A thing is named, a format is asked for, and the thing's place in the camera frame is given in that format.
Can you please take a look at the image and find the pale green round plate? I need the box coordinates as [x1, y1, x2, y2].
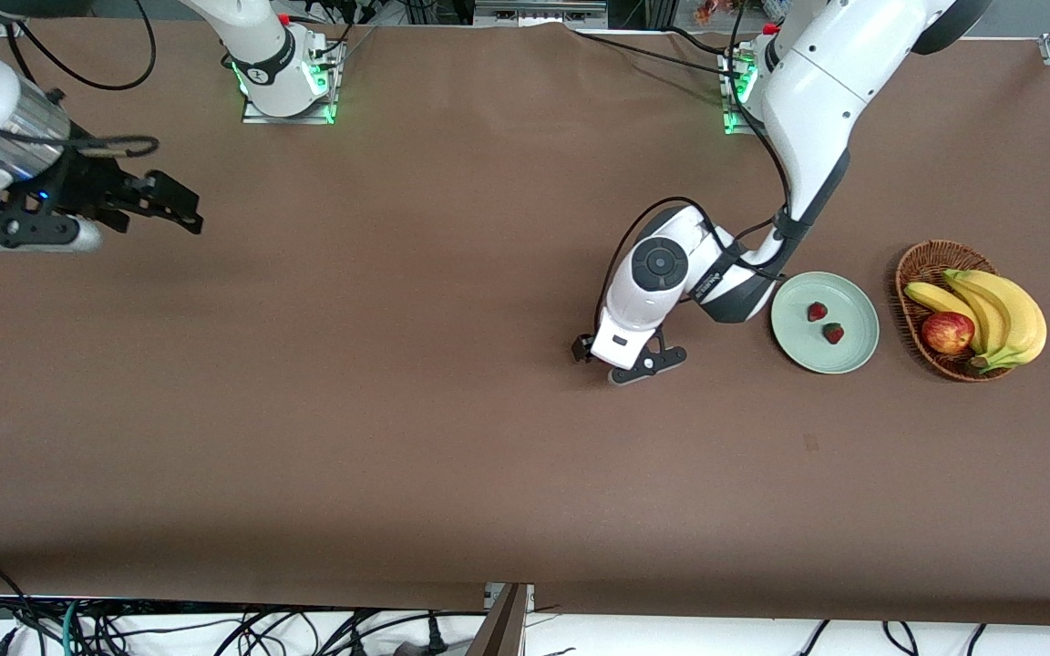
[770, 272, 880, 375]

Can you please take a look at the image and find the brown table cover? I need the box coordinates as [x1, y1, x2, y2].
[0, 16, 1050, 628]

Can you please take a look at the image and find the grey background box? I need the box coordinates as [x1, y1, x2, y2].
[473, 0, 609, 29]

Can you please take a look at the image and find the brown wicker basket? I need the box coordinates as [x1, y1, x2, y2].
[895, 240, 1023, 383]

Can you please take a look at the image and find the red apple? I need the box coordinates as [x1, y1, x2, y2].
[921, 311, 976, 355]

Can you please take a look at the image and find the yellow banana bunch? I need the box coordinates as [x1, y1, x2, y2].
[905, 270, 1048, 374]

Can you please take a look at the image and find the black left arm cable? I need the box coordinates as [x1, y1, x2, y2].
[592, 87, 795, 336]

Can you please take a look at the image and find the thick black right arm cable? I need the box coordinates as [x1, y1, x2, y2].
[0, 89, 161, 158]

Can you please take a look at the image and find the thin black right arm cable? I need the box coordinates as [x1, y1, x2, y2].
[16, 0, 159, 93]

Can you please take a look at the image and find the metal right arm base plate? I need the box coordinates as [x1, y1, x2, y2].
[241, 41, 338, 125]

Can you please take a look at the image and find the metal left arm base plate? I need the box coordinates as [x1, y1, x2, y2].
[719, 46, 786, 138]

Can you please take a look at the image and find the aluminium table frame profile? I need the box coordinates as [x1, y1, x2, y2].
[466, 582, 536, 656]

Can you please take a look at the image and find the long black table cable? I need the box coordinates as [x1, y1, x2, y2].
[573, 29, 746, 79]

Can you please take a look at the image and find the short black table cable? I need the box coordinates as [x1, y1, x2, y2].
[664, 25, 740, 57]

